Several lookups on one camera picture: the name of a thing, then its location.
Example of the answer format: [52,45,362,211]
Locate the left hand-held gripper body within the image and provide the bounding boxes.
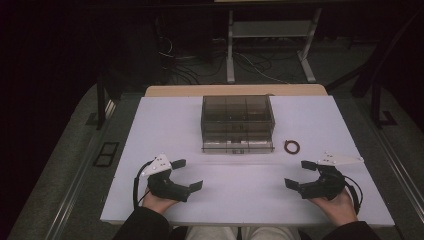
[141,153,192,203]

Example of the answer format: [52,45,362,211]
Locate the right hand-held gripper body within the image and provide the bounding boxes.
[297,152,365,201]

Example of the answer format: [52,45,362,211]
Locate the person's left hand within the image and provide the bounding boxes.
[142,186,180,215]

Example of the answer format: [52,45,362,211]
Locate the person's right hand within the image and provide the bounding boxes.
[307,187,359,228]

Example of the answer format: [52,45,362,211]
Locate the person's left leg light trousers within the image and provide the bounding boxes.
[184,226,240,240]

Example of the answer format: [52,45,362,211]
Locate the person's leg light trousers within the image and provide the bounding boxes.
[184,226,240,240]
[241,226,303,240]

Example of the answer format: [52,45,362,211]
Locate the person's right leg light trousers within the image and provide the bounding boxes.
[241,226,303,240]

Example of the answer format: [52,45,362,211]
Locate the smoky clear compartment drawer box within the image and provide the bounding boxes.
[200,94,277,155]

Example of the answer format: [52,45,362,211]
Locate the black metal stand with base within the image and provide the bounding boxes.
[370,79,399,130]

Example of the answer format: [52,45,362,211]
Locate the light wooden table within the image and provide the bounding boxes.
[144,83,329,98]

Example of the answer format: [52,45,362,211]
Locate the white metal shelf stand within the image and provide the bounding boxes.
[225,8,323,85]

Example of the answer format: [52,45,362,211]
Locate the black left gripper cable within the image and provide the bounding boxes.
[132,160,155,211]

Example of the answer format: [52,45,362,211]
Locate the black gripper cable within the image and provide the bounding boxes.
[342,175,364,216]
[132,160,155,211]

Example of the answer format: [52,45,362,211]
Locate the brown hair tie ring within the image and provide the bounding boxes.
[283,139,301,156]

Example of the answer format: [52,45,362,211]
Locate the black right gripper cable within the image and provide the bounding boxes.
[342,175,364,216]

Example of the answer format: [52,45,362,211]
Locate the metal floor rail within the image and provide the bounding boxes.
[44,99,118,240]
[352,98,424,219]

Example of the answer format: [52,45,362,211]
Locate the tangle of black floor cables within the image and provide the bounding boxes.
[155,33,234,85]

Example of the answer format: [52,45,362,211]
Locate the black metal frame post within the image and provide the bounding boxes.
[95,73,117,131]

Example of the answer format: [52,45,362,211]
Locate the white floor cable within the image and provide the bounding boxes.
[233,52,292,85]

